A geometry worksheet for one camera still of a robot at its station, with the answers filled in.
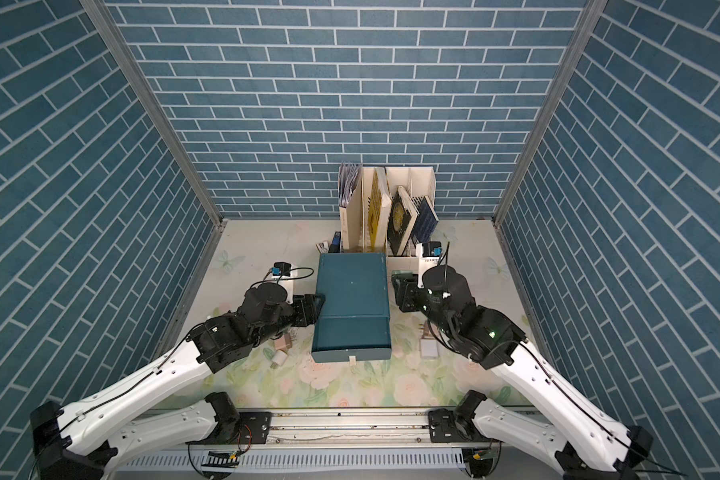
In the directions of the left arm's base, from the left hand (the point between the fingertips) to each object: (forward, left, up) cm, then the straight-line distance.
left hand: (325, 301), depth 73 cm
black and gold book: (+35, -22, -4) cm, 42 cm away
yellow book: (+32, -14, +3) cm, 35 cm away
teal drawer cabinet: (-3, -7, +1) cm, 7 cm away
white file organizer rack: (+48, -28, 0) cm, 56 cm away
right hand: (+1, -19, +9) cm, 21 cm away
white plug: (-4, -28, -19) cm, 34 cm away
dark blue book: (+35, -30, -7) cm, 47 cm away
